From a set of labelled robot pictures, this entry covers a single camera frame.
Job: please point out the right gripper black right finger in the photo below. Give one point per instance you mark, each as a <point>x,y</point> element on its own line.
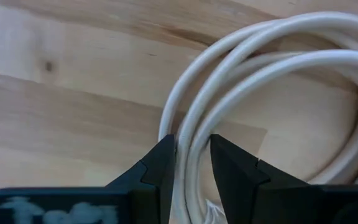
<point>244,186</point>

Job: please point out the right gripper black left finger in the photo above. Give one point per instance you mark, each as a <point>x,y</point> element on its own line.
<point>154,186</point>

